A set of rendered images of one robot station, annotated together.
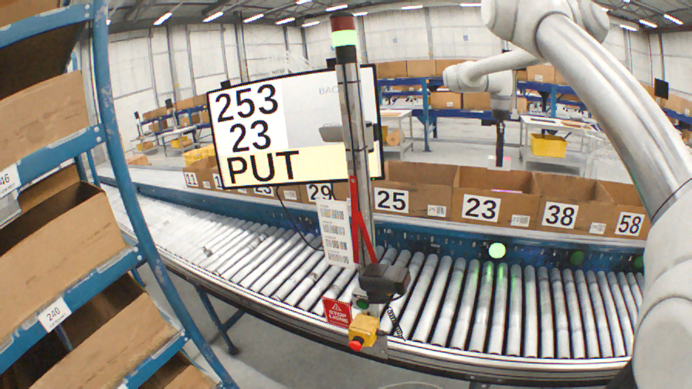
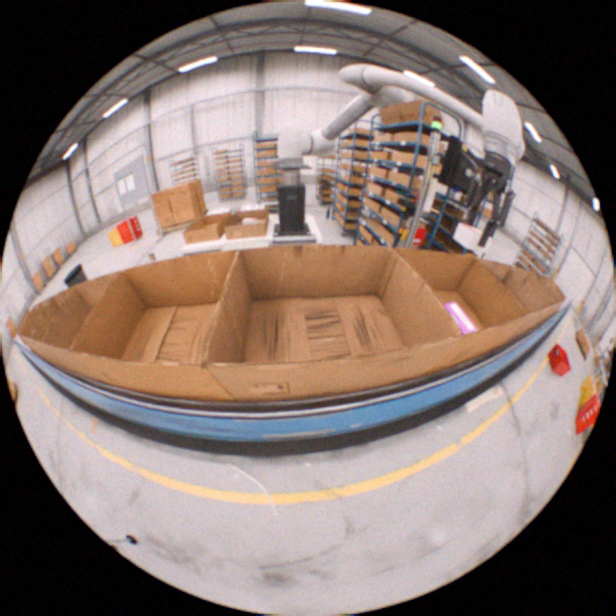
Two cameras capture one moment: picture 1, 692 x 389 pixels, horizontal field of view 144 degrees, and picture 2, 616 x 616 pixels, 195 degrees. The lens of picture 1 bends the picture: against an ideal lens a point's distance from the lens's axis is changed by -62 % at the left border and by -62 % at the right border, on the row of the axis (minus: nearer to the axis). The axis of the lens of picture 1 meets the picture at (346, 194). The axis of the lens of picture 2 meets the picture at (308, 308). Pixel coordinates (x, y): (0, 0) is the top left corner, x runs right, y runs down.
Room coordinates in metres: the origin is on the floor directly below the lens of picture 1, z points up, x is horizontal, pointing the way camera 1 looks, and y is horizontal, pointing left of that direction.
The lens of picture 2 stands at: (1.06, -1.21, 1.24)
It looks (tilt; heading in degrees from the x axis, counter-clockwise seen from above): 46 degrees down; 142
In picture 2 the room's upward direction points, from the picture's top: 3 degrees clockwise
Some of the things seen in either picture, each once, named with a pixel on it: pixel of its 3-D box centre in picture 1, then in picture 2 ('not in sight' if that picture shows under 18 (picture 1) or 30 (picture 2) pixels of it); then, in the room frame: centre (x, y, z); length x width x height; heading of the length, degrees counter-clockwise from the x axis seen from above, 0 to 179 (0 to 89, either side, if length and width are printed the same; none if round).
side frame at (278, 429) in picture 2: not in sight; (522, 349); (1.50, -0.36, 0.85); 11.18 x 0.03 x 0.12; 61
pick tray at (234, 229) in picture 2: not in sight; (249, 222); (-0.25, -0.79, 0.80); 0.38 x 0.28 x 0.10; 151
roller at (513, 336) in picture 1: (515, 306); not in sight; (0.62, -0.58, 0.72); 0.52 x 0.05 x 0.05; 151
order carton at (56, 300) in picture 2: not in sight; (56, 327); (0.32, -2.04, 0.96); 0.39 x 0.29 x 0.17; 61
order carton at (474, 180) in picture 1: (495, 195); (458, 304); (1.09, -0.68, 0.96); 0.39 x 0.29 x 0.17; 61
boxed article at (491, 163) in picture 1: (499, 163); (473, 238); (1.03, -0.65, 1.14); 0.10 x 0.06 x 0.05; 61
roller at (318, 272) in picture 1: (319, 271); not in sight; (1.04, 0.16, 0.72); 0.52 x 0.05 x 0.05; 151
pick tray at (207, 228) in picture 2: not in sight; (209, 226); (-0.43, -1.07, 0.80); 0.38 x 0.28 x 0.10; 148
